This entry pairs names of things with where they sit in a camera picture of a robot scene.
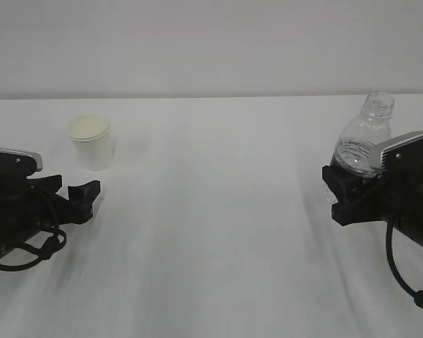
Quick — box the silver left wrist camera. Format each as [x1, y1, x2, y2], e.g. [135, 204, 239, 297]
[0, 148, 43, 177]

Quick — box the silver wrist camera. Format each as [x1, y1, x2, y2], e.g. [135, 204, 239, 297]
[369, 130, 423, 174]
[0, 148, 43, 177]

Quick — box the clear water bottle green label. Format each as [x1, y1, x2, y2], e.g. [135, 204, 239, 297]
[330, 92, 395, 184]

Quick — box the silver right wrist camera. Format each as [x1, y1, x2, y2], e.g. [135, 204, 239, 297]
[369, 130, 423, 174]

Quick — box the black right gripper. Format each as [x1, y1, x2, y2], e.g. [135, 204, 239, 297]
[322, 165, 423, 248]

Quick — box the white paper cup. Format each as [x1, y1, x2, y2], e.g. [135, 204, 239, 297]
[68, 115, 114, 172]

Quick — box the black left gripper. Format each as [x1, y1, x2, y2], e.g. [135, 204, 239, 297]
[0, 173, 101, 246]

